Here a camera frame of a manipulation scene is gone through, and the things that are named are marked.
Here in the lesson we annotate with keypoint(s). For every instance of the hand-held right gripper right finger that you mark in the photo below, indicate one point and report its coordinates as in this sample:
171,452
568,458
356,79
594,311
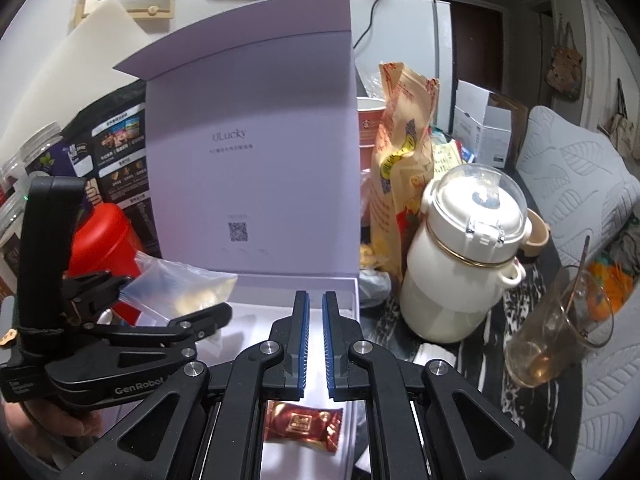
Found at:
330,345

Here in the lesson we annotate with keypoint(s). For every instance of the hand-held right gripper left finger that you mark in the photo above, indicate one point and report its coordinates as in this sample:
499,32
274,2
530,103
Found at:
302,345

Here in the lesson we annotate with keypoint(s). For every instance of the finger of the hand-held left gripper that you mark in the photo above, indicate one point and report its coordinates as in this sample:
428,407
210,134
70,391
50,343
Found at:
90,292
200,322

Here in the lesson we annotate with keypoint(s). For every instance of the clear plastic zip bag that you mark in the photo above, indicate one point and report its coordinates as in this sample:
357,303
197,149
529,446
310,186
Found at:
175,285

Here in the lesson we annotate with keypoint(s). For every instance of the dark red candy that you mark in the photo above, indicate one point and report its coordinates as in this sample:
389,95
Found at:
300,422

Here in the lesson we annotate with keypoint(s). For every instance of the lavender gift box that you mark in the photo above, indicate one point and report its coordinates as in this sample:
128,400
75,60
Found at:
250,110

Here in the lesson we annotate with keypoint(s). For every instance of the person's left hand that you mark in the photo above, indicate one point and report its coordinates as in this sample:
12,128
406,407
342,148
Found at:
45,430

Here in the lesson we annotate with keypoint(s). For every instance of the red plastic stool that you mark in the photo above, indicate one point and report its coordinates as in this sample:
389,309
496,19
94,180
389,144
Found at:
105,240

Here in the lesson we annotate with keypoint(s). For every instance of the row of clear food jars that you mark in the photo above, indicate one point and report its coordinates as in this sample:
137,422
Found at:
40,147

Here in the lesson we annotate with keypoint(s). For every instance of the white lidded pot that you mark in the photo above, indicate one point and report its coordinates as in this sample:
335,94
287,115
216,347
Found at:
450,285

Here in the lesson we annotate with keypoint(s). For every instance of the black printed snack bag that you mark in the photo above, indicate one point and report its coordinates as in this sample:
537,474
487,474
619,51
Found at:
120,145

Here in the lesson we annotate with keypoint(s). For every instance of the orange snack bag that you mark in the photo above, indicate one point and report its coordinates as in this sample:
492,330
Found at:
405,170

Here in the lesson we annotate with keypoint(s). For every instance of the clear glass cup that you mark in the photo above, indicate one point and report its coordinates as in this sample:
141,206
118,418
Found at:
540,360

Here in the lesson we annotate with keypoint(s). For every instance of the yellow green paper packet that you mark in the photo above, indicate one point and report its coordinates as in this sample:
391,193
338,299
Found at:
445,157

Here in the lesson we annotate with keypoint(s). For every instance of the white foam board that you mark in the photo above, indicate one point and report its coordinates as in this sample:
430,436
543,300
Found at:
95,45

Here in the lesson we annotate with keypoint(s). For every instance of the red paper cup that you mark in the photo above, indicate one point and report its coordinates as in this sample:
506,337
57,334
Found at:
370,120

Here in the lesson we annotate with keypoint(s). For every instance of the wooden bowl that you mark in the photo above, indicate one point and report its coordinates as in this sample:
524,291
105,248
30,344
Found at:
539,240

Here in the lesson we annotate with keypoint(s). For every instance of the white carton box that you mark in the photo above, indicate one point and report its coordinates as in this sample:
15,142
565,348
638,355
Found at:
480,130

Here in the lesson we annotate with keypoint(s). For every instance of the metal spoon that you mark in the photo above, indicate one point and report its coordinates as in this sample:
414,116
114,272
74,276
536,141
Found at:
584,260

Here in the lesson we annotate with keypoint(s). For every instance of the grey quilted chair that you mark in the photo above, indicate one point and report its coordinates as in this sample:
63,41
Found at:
605,400
565,170

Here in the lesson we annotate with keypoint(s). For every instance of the orange patterned bag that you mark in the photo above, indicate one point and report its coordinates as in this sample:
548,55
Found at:
607,280

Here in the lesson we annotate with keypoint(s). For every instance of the brown cardboard box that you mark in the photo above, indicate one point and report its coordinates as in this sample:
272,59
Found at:
517,115

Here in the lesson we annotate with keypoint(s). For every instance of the white refrigerator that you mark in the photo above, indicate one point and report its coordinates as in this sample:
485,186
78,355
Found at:
405,45

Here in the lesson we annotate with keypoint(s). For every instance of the brown door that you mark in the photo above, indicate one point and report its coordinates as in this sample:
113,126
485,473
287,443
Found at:
475,45

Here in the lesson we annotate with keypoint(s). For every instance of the hanging brown bag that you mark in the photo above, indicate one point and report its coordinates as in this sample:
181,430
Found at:
562,70

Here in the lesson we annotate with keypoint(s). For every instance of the hanging canvas bag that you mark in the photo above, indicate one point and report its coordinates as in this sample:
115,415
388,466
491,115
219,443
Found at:
620,125

